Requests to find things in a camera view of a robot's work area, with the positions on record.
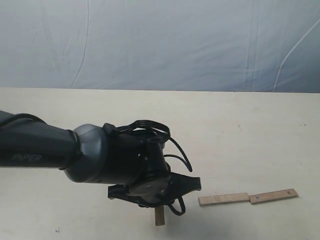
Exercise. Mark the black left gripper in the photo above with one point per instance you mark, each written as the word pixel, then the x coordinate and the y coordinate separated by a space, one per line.
pixel 137 171

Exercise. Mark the small wood block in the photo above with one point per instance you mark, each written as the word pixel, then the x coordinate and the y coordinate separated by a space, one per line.
pixel 159 216

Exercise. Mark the light wood slat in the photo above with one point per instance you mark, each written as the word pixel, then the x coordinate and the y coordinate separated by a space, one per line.
pixel 223 199

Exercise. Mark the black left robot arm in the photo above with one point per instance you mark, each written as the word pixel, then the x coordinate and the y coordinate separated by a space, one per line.
pixel 27 141

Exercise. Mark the darker wood slat with screws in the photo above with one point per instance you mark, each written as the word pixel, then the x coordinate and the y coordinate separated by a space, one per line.
pixel 272 196

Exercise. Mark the grey fabric backdrop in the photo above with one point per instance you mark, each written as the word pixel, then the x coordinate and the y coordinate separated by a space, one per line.
pixel 173 45

